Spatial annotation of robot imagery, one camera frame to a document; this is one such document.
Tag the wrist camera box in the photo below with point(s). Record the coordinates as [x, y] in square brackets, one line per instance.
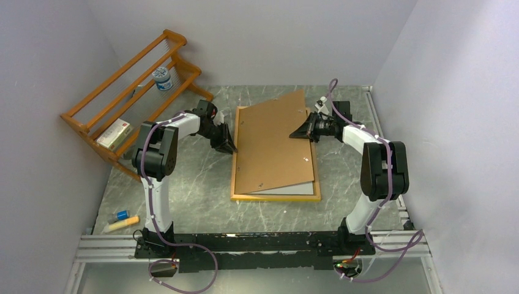
[321, 107]
[219, 119]

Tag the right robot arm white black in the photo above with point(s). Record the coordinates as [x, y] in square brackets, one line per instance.
[383, 173]

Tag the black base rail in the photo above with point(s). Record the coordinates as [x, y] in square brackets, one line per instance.
[241, 251]

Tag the yellow glue stick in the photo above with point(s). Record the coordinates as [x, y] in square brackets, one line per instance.
[121, 224]

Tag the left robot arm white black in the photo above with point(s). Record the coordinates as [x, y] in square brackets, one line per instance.
[155, 158]

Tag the blue capped small tube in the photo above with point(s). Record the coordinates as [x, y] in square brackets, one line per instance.
[118, 216]

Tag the white red cardboard box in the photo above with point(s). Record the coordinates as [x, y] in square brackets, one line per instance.
[114, 135]

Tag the yellow wooden picture frame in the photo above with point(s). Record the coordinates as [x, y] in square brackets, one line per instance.
[315, 197]

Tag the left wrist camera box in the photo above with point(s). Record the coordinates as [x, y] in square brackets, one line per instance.
[219, 119]

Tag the orange wooden shelf rack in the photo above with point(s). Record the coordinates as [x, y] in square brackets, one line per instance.
[124, 99]

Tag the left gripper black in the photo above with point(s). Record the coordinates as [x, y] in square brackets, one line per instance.
[225, 144]

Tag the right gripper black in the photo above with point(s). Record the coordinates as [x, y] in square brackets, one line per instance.
[308, 130]

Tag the brown cardboard backing board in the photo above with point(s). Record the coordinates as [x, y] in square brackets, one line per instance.
[267, 158]

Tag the white blue lidded jar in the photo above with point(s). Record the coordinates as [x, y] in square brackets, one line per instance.
[162, 78]

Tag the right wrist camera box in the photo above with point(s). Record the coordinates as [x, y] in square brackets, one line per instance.
[321, 107]

